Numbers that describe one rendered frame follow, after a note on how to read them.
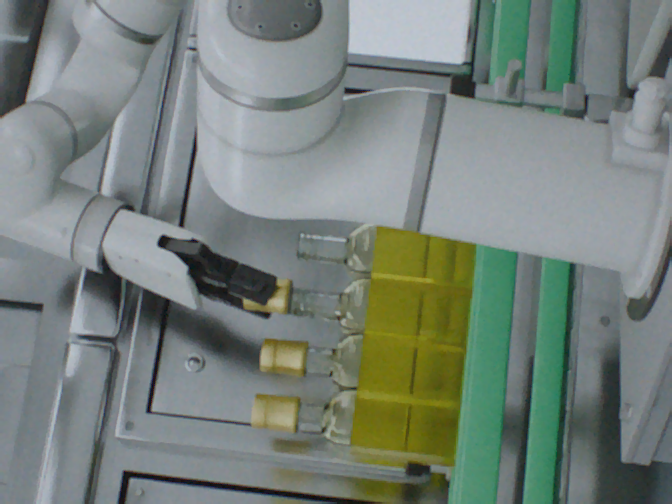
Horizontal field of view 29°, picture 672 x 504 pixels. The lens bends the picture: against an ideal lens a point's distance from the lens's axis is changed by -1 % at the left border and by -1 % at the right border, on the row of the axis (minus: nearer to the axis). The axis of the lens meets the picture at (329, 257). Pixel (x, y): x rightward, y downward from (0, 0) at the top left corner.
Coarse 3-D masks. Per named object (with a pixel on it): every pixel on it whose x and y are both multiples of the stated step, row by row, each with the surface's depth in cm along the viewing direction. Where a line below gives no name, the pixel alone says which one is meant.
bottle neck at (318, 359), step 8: (312, 352) 129; (320, 352) 129; (328, 352) 129; (312, 360) 128; (320, 360) 128; (328, 360) 128; (312, 368) 129; (320, 368) 129; (328, 368) 128; (328, 376) 129
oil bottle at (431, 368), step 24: (360, 336) 128; (384, 336) 128; (336, 360) 128; (360, 360) 127; (384, 360) 127; (408, 360) 127; (432, 360) 127; (456, 360) 127; (336, 384) 128; (360, 384) 126; (384, 384) 126; (408, 384) 126; (432, 384) 126; (456, 384) 126
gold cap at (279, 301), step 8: (280, 280) 130; (288, 280) 130; (280, 288) 129; (288, 288) 129; (272, 296) 129; (280, 296) 129; (288, 296) 129; (248, 304) 130; (256, 304) 130; (272, 304) 129; (280, 304) 129; (288, 304) 132; (272, 312) 130; (280, 312) 130; (288, 312) 131
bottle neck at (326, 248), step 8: (304, 232) 133; (304, 240) 132; (312, 240) 132; (320, 240) 132; (328, 240) 132; (336, 240) 132; (344, 240) 132; (304, 248) 132; (312, 248) 132; (320, 248) 132; (328, 248) 132; (336, 248) 132; (344, 248) 132; (304, 256) 132; (312, 256) 132; (320, 256) 132; (328, 256) 132; (336, 256) 132; (344, 256) 132
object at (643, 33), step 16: (640, 0) 128; (656, 0) 128; (640, 16) 128; (656, 16) 112; (640, 32) 127; (656, 32) 114; (640, 48) 126; (656, 48) 118; (640, 64) 119; (640, 80) 122
